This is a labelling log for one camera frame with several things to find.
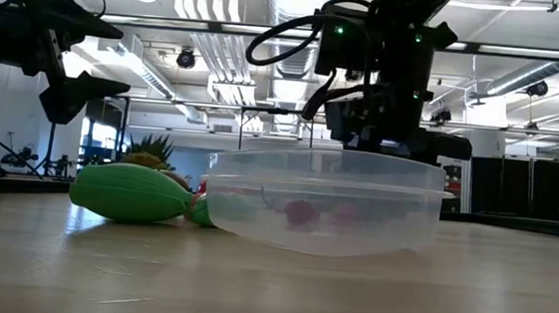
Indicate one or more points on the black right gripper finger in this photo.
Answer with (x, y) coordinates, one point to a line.
(435, 146)

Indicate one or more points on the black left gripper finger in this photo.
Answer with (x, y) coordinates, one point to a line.
(75, 18)
(71, 100)

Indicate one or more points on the green corn husk toy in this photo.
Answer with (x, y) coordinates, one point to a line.
(127, 192)

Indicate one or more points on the brown kiwi toy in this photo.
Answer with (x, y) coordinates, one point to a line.
(178, 178)

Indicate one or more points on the red tomato toy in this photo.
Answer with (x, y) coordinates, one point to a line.
(202, 186)

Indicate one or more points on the pink peach toy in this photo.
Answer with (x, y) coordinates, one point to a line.
(345, 214)
(190, 208)

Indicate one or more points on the green cucumber toy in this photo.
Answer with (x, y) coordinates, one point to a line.
(201, 213)

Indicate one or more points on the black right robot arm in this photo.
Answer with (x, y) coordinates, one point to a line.
(421, 3)

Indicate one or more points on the clear plastic tupperware container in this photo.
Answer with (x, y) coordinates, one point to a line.
(323, 230)

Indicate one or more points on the potted succulent plant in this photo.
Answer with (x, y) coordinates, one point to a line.
(152, 151)

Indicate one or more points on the black partition cabinet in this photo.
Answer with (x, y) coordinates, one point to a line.
(532, 186)

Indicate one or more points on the black ceiling spotlight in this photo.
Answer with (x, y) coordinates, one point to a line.
(537, 89)
(185, 59)

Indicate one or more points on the red cherry pair toy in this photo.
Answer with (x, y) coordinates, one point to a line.
(300, 212)

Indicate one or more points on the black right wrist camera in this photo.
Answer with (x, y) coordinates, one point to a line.
(340, 46)

